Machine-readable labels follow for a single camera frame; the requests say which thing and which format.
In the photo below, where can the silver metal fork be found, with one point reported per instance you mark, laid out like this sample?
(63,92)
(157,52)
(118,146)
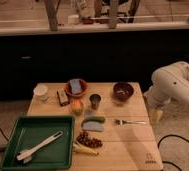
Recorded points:
(123,122)

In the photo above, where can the green cucumber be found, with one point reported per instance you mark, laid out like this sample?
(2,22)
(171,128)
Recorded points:
(99,119)

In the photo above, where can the green plastic tray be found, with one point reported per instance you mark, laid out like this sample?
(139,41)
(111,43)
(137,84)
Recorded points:
(30,131)

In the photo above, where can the small metal cup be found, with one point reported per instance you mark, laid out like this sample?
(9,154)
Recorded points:
(95,101)

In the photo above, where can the brown wooden block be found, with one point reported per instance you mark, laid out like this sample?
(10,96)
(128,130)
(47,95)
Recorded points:
(63,98)

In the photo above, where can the dark red bowl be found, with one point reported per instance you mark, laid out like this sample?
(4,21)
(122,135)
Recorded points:
(123,91)

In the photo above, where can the blue sponge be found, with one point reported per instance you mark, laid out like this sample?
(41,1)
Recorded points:
(75,86)

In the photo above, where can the orange bowl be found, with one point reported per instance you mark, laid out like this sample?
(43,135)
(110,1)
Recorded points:
(83,86)

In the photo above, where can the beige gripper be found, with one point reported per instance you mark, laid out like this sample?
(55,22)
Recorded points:
(155,115)

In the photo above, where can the white plastic cup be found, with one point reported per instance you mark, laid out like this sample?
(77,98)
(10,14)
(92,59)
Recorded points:
(41,92)

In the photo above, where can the yellow banana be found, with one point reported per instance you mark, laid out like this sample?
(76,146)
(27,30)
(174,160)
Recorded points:
(79,148)

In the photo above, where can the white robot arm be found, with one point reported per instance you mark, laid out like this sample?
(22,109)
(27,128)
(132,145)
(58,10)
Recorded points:
(168,82)

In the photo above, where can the grey blue cloth piece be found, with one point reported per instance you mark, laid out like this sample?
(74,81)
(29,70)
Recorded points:
(93,126)

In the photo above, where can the red grape bunch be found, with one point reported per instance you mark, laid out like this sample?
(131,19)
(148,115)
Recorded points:
(84,139)

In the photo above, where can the orange green mango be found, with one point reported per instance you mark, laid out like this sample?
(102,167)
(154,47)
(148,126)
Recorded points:
(77,107)

